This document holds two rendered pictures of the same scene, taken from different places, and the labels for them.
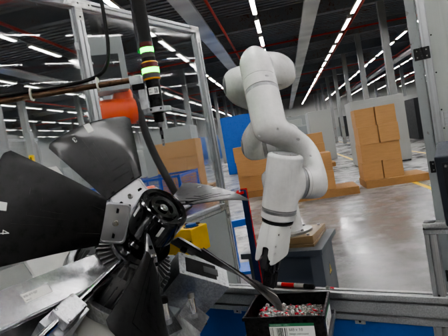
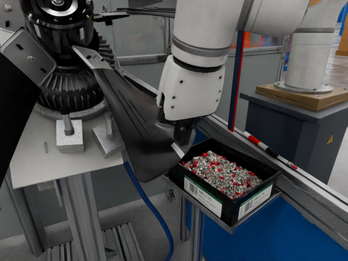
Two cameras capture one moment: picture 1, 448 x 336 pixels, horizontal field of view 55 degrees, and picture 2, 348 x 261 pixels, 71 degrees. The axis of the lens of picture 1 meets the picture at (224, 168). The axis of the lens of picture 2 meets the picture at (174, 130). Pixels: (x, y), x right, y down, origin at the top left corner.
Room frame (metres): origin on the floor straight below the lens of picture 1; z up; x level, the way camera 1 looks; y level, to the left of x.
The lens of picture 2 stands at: (0.69, -0.28, 1.20)
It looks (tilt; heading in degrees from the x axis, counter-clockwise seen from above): 26 degrees down; 33
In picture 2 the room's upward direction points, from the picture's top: straight up
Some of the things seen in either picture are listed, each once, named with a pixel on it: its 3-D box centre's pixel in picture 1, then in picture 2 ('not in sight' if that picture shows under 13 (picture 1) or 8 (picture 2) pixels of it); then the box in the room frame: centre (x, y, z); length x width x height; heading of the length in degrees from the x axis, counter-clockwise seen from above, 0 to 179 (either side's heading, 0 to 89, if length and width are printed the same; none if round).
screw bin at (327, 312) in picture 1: (289, 316); (219, 174); (1.16, -0.11, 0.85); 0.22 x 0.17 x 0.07; 71
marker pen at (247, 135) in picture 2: (293, 285); (259, 143); (1.33, -0.16, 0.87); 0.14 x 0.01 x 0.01; 53
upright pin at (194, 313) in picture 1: (192, 304); (109, 125); (1.04, 0.13, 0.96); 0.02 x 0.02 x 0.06
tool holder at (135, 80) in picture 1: (150, 94); not in sight; (1.08, 0.15, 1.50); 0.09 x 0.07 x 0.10; 92
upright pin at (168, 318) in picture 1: (165, 310); (67, 120); (0.97, 0.19, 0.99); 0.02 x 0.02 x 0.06
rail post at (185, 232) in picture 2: not in sight; (185, 186); (1.57, 0.22, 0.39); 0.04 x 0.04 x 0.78; 57
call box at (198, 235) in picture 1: (183, 241); not in sight; (1.55, 0.19, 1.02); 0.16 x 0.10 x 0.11; 57
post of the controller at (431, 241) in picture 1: (434, 258); not in sight; (1.09, -0.50, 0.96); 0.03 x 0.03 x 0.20; 57
